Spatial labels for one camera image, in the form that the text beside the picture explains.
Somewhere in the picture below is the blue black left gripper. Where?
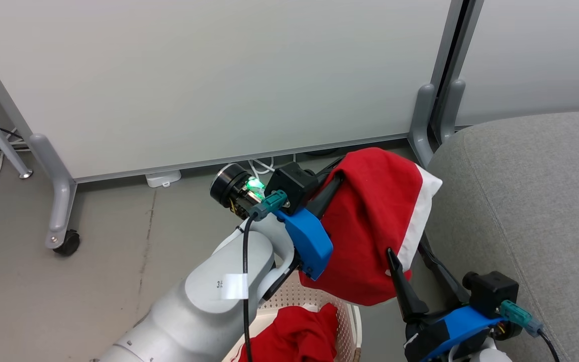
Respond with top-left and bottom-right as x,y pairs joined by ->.
210,158 -> 345,281

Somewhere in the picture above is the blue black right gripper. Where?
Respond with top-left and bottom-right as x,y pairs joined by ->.
387,236 -> 522,362

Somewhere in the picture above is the red garment white hem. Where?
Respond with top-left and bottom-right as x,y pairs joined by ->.
299,147 -> 443,306

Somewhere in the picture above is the red jersey with print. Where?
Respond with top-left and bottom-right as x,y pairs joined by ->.
238,303 -> 339,362

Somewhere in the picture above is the white perforated laundry basket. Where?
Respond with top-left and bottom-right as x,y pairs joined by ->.
222,271 -> 363,362

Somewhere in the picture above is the grey partition leg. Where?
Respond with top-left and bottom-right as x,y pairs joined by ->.
28,133 -> 77,249
409,83 -> 437,169
437,79 -> 466,145

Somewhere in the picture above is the grey fabric sofa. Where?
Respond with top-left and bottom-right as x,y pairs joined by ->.
423,110 -> 579,362

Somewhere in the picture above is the small white floor box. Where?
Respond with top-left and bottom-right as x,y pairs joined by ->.
145,170 -> 182,189

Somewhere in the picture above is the large white partition panel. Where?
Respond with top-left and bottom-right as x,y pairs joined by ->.
0,0 -> 455,184

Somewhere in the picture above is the narrow white partition panel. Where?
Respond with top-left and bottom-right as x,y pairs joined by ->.
454,0 -> 579,127

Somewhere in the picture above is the black caster wheel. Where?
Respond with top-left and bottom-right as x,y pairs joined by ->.
52,229 -> 80,257

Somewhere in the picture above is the black cable teal connector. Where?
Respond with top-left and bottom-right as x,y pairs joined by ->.
242,190 -> 289,362
500,300 -> 561,362

